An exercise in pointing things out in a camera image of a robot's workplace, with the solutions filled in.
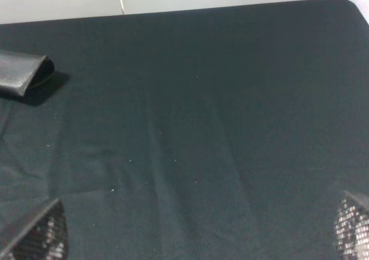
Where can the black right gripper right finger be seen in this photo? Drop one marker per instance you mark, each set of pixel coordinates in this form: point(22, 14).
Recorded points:
point(351, 227)

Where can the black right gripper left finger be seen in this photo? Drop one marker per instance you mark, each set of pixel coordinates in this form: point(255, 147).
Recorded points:
point(40, 233)

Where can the black tablecloth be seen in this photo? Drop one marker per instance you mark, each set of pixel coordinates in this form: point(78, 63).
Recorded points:
point(226, 133)

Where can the black leather case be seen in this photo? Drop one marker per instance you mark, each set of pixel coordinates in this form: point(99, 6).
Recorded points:
point(20, 72)

